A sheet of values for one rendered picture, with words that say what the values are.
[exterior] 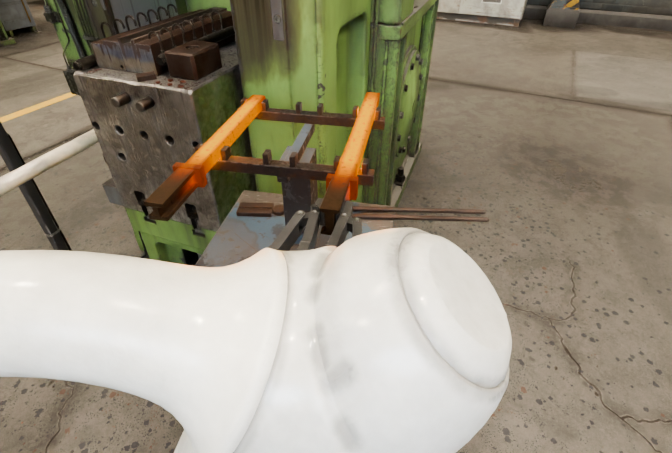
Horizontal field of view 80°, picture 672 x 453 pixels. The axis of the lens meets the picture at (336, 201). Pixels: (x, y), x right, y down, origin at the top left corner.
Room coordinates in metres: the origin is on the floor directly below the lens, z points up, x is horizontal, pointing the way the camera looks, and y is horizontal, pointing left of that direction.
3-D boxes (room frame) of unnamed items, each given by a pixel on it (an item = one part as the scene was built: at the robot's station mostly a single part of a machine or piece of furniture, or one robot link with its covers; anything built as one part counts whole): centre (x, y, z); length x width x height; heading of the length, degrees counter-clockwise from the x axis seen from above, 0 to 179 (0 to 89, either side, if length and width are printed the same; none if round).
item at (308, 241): (0.37, 0.03, 0.93); 0.11 x 0.01 x 0.04; 174
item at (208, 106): (1.25, 0.43, 0.69); 0.56 x 0.38 x 0.45; 160
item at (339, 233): (0.36, 0.00, 0.93); 0.11 x 0.01 x 0.04; 163
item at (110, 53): (1.26, 0.48, 0.96); 0.42 x 0.20 x 0.09; 160
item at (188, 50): (1.06, 0.37, 0.95); 0.12 x 0.08 x 0.06; 160
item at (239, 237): (0.69, 0.07, 0.66); 0.40 x 0.30 x 0.02; 80
